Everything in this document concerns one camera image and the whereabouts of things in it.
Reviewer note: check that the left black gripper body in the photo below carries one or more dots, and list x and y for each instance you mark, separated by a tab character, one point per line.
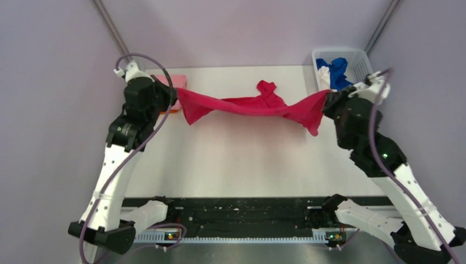
157	107

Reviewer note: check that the folded orange t shirt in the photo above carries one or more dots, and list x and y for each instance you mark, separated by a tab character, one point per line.
170	112

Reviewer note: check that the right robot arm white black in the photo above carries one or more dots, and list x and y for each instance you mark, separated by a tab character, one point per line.
421	234

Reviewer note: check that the blue t shirt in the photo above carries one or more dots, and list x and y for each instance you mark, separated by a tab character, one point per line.
338	78

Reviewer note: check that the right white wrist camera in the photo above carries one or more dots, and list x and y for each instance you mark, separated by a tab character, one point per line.
374	89

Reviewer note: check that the white plastic basket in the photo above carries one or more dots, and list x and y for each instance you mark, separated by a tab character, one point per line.
358	63

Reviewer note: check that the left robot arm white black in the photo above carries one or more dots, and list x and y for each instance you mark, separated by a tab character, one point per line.
102	225

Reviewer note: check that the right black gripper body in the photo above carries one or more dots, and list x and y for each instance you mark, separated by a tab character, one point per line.
342	141

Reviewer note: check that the folded pink t shirt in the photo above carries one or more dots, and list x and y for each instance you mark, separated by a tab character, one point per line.
179	82

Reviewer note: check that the white t shirt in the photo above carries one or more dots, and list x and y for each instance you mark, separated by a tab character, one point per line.
323	78

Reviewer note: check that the magenta t shirt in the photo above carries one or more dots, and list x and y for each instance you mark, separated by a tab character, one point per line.
308	112

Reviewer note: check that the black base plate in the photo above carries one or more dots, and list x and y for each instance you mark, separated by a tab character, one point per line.
249	218

